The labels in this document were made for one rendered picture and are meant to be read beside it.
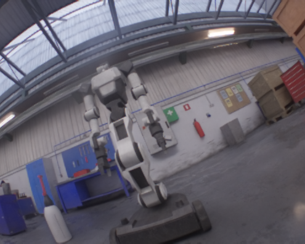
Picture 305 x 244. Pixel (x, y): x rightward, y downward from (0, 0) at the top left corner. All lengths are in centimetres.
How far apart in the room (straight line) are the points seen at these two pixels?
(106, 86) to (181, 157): 340
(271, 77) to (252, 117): 185
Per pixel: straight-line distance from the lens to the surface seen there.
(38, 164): 511
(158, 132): 97
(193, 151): 431
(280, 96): 426
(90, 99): 130
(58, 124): 549
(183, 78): 512
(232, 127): 428
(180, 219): 82
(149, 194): 101
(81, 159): 464
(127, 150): 90
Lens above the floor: 50
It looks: 15 degrees up
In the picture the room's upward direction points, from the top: 24 degrees counter-clockwise
